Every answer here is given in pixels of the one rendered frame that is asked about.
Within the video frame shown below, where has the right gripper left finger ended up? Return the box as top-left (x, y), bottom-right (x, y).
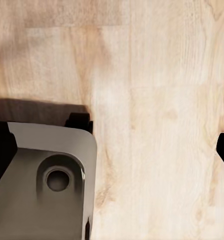
top-left (0, 133), bottom-right (18, 180)

